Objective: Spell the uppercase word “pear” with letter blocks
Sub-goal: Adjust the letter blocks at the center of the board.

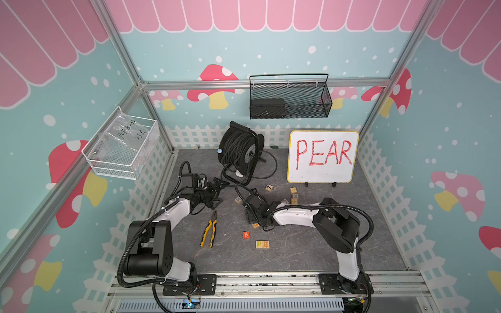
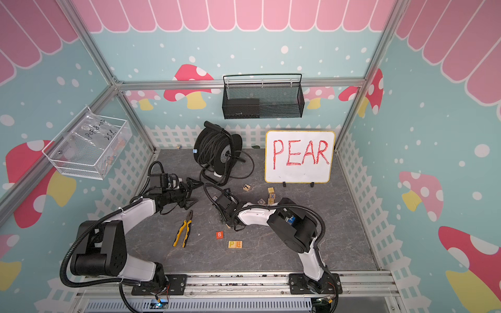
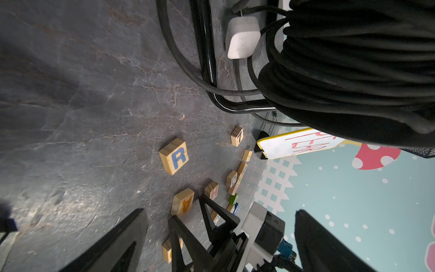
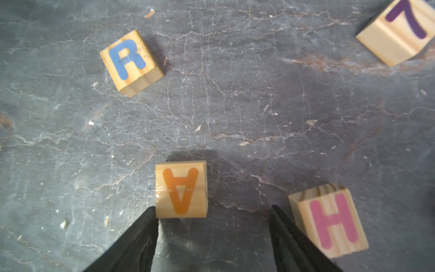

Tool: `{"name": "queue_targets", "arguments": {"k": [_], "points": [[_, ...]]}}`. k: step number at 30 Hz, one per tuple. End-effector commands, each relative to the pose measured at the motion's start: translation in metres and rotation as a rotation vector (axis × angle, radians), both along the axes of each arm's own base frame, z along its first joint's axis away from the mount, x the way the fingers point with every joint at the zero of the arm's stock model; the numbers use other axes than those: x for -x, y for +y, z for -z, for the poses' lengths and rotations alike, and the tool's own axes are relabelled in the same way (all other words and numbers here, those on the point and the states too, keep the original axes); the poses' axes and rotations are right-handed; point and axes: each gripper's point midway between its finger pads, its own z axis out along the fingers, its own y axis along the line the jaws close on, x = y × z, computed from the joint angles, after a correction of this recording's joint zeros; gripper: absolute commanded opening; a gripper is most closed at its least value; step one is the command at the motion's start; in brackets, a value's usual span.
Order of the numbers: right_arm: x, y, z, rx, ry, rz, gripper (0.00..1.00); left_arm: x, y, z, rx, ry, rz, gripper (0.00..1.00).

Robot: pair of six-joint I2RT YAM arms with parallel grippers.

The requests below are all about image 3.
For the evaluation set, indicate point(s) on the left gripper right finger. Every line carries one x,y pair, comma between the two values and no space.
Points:
320,251

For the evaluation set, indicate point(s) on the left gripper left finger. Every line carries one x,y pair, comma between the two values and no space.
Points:
119,250

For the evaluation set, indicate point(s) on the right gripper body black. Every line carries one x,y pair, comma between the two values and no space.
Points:
262,233

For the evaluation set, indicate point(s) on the wooden A block orange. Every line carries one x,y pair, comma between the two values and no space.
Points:
182,202

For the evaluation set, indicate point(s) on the wooden R block blue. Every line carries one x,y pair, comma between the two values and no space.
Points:
174,155

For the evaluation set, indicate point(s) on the pink letter wooden block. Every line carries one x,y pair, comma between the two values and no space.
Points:
212,190

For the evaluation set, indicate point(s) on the whiteboard with red PEAR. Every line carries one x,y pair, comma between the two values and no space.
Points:
297,143

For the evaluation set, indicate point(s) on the wooden C block blue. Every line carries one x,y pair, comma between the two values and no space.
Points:
215,217

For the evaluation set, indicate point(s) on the wooden block beside blue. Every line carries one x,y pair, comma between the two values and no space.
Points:
231,208

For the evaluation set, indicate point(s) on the blue 7 block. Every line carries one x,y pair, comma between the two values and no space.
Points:
236,208

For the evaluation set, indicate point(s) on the green block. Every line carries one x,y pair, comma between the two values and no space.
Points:
233,199

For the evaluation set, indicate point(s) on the wooden Q block orange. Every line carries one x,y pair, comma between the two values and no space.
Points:
167,251

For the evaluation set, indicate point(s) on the wooden O block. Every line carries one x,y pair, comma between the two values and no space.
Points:
231,179

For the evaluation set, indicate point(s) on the wooden N block stack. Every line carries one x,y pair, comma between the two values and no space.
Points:
241,171

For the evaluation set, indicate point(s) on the wooden block top yellow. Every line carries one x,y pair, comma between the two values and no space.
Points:
247,155

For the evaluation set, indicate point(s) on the wooden T block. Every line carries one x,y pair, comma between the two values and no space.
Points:
237,136

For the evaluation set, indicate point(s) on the black cable reel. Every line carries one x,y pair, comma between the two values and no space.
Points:
360,70

